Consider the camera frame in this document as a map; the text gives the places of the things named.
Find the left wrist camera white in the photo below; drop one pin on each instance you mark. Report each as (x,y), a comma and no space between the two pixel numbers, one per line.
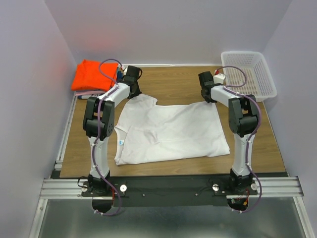
(123,69)

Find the orange folded t shirt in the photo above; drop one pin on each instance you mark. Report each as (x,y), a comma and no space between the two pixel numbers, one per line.
(88,76)

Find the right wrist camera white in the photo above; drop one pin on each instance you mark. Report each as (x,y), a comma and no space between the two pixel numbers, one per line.
(219,78)

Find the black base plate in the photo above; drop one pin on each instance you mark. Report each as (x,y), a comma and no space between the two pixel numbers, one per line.
(168,191)

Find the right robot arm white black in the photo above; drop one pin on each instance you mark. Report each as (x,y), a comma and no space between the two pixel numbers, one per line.
(244,119)

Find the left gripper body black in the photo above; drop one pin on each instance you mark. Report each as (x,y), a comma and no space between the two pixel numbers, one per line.
(137,91)

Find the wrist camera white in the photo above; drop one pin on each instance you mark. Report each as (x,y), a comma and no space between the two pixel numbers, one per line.
(123,69)
(219,78)

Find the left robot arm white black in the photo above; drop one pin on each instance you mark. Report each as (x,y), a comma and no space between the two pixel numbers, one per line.
(98,123)

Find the left side aluminium rail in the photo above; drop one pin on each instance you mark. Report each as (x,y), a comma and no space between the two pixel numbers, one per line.
(63,145)

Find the white plastic basket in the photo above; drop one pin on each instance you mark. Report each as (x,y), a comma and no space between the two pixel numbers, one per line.
(247,73)

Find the aluminium frame rail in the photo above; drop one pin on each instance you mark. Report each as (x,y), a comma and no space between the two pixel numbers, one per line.
(68,189)

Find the blue white folded t shirt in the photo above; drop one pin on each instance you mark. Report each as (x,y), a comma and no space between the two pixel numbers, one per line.
(88,97)

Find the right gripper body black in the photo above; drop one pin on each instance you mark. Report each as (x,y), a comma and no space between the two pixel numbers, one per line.
(210,101)

